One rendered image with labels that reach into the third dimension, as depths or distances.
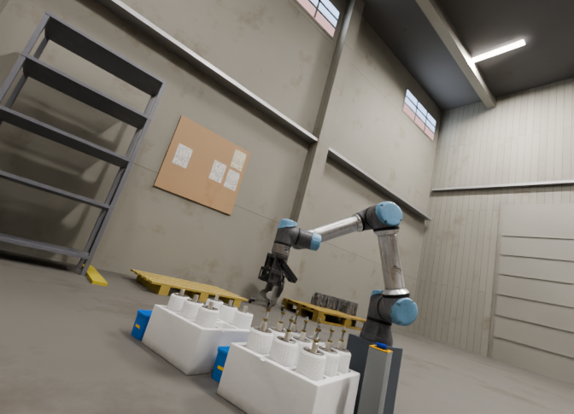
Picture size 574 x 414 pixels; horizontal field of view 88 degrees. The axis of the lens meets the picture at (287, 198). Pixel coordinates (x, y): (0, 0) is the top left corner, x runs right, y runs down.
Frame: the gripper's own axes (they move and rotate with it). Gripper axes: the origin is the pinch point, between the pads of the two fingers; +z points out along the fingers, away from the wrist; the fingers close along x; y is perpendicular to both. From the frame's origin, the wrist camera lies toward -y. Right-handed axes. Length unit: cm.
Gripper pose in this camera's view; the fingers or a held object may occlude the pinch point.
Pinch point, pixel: (270, 305)
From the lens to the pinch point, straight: 129.3
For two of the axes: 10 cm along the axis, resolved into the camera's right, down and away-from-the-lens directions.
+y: -7.2, -3.6, -5.9
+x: 6.4, -0.3, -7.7
